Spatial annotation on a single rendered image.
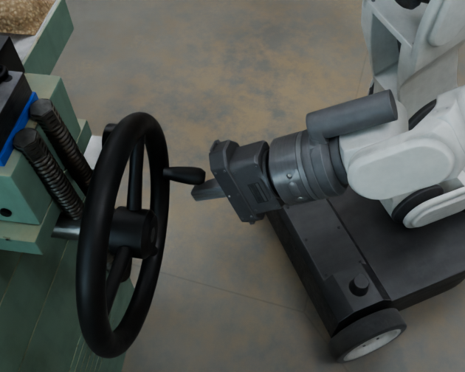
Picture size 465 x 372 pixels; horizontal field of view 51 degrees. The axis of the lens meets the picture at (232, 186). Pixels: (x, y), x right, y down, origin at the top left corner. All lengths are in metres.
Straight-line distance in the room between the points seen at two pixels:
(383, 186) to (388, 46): 0.44
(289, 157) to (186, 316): 0.91
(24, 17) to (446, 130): 0.55
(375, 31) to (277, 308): 0.83
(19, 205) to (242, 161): 0.26
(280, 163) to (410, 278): 0.82
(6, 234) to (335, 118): 0.38
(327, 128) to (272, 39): 1.62
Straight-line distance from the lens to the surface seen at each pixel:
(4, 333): 0.75
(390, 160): 0.53
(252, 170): 0.60
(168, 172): 0.67
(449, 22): 0.78
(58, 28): 0.79
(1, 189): 0.52
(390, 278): 1.33
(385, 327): 1.25
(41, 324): 0.85
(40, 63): 0.74
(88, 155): 0.94
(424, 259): 1.39
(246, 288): 1.44
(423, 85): 0.92
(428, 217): 1.31
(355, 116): 0.55
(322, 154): 0.56
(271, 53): 2.09
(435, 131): 0.52
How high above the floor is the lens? 1.32
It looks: 55 degrees down
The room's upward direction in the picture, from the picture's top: straight up
